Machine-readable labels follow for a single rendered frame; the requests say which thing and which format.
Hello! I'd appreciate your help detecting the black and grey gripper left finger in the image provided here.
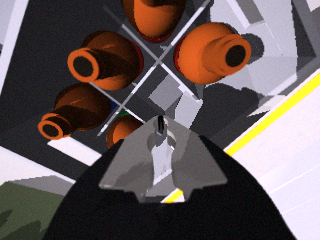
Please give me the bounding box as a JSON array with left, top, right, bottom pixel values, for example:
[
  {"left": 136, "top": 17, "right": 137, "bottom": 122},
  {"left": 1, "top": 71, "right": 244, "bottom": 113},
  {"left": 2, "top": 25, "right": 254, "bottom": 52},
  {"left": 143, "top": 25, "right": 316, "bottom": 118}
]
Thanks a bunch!
[{"left": 42, "top": 115, "right": 161, "bottom": 240}]

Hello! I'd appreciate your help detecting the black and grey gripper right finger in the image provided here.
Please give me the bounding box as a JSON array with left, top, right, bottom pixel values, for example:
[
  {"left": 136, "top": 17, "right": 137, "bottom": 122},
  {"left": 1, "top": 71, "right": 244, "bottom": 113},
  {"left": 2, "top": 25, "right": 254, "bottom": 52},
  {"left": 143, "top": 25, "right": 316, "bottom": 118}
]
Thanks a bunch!
[{"left": 161, "top": 115, "right": 298, "bottom": 240}]

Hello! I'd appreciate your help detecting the black plastic bottle crate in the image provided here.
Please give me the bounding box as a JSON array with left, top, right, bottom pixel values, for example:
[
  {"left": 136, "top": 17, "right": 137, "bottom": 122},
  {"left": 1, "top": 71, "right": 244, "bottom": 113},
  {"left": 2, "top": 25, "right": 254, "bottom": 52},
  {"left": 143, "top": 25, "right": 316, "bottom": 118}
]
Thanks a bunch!
[{"left": 0, "top": 0, "right": 320, "bottom": 183}]

